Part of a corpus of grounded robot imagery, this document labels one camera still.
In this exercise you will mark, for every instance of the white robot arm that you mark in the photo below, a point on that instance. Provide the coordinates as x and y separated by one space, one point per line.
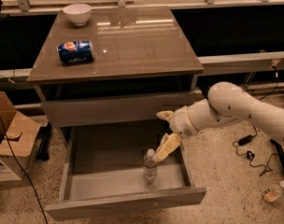
225 104

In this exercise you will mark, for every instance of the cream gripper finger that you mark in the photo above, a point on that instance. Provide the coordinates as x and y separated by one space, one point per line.
169 143
165 115

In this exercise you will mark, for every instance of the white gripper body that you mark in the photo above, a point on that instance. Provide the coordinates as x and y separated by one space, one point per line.
180 122

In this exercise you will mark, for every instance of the white ceramic bowl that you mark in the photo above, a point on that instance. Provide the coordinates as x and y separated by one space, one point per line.
78 14

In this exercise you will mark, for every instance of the brown cardboard box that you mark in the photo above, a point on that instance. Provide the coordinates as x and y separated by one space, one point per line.
17 139

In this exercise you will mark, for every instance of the closed grey top drawer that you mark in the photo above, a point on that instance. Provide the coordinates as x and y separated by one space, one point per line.
81 112

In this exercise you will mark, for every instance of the small bottle on floor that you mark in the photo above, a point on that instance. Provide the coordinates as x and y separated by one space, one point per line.
274 192

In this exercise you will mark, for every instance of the black stand leg left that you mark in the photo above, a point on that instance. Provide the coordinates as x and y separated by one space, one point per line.
43 143

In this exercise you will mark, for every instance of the grey drawer cabinet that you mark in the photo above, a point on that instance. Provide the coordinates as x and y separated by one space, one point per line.
136 51

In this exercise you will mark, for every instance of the blue Pepsi soda can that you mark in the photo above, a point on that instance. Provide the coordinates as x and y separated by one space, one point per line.
76 51

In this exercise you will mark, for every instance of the clear plastic water bottle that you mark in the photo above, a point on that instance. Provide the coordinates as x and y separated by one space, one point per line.
150 166

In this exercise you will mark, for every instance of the open grey middle drawer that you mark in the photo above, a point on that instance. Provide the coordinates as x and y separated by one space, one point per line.
103 172

